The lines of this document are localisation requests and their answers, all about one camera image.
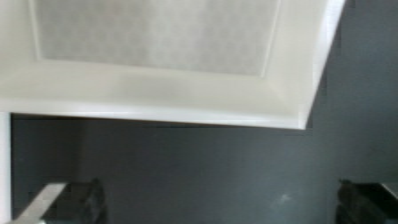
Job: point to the white left fence rail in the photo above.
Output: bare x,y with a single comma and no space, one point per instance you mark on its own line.
4,167

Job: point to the white rear drawer box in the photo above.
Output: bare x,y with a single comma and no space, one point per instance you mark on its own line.
191,61

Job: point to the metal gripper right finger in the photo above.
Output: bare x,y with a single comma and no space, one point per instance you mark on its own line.
367,203

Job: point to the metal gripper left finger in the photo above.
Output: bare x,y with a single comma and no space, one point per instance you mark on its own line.
70,203

